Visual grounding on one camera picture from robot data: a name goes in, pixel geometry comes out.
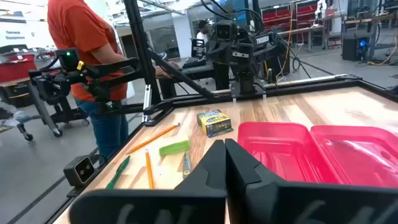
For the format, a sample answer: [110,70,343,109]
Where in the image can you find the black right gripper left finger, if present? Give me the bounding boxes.
[68,139,227,224]

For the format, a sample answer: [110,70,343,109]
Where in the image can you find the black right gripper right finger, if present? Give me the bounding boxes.
[225,138,398,224]

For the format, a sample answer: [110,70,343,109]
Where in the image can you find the orange-handled scissors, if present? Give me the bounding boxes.
[182,151,192,180]

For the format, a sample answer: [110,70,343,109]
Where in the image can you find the orange pencil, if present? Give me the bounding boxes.
[126,123,180,156]
[144,149,155,190]

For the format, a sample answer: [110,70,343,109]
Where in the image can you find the green sticky note pad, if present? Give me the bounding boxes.
[159,139,191,157]

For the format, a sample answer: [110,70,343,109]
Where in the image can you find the pink plastic pencil case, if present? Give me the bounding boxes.
[237,121,398,189]

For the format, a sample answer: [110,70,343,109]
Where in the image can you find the yellow crayon box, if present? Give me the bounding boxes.
[196,109,234,138]

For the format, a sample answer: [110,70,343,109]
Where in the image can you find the green pen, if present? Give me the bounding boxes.
[105,155,131,190]

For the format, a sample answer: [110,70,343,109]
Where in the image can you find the person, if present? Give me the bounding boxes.
[195,19,214,44]
[47,0,181,159]

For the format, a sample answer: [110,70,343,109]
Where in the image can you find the dark desk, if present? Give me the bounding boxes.
[155,57,233,100]

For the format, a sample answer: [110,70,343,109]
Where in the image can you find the red storage bin shelf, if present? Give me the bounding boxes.
[261,1,326,32]

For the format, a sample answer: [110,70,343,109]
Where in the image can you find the black computer tower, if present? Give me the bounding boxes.
[341,32,371,62]

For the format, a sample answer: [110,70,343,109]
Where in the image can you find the black wheeled stand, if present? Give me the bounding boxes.
[17,86,91,142]

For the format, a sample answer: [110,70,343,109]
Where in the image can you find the red cabinet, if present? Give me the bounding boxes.
[0,54,37,84]

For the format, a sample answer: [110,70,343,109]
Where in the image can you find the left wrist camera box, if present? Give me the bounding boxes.
[214,19,238,41]

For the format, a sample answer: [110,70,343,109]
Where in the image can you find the black overhead camera mast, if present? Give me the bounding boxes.
[123,0,218,127]

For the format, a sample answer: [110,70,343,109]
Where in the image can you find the black table-level camera box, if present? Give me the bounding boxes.
[63,155,97,189]

